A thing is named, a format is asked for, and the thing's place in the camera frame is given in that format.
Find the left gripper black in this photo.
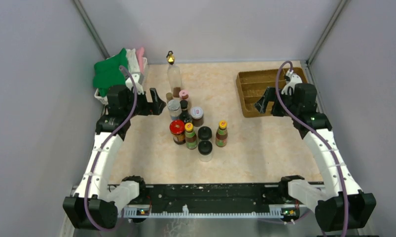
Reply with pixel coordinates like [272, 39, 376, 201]
[123, 87, 165, 118]

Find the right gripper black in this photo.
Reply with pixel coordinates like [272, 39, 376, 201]
[254, 86, 300, 119]

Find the silver lid salt jar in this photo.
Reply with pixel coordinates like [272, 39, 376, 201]
[167, 99, 182, 120]

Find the woven wicker divided tray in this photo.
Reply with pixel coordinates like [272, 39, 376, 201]
[236, 67, 308, 119]

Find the tall glass oil bottle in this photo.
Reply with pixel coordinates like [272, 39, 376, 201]
[166, 50, 183, 98]

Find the yellow cap chili sauce bottle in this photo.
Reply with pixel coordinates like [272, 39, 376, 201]
[185, 122, 198, 150]

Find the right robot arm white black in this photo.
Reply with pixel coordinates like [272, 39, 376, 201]
[254, 83, 376, 232]

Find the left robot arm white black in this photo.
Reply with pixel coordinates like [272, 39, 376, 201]
[63, 85, 166, 231]

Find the yellow label pepper shaker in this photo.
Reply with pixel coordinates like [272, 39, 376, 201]
[166, 92, 174, 103]

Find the pink lid spice jar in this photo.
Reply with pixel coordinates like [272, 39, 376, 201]
[179, 89, 190, 102]

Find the black cap soy bottle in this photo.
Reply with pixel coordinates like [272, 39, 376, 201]
[179, 100, 192, 124]

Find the red lid sauce jar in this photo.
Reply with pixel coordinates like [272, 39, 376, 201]
[169, 119, 185, 145]

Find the white lid sauce jar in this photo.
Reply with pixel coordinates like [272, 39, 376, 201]
[190, 106, 204, 127]

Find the black lid clear jar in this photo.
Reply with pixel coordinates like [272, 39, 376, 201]
[198, 140, 213, 162]
[198, 126, 213, 141]

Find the pink cloth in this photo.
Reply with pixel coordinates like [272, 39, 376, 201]
[136, 47, 145, 74]

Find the green cloth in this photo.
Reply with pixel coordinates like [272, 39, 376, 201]
[93, 48, 128, 97]

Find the white plastic basket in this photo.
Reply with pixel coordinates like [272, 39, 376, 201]
[94, 57, 149, 105]

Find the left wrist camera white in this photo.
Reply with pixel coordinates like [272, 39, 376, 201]
[125, 72, 144, 95]

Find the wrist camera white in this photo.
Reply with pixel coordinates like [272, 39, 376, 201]
[125, 72, 144, 95]
[281, 69, 303, 96]

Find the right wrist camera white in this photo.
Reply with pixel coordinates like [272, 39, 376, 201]
[281, 69, 303, 96]

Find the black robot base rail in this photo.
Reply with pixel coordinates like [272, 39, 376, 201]
[119, 183, 308, 223]

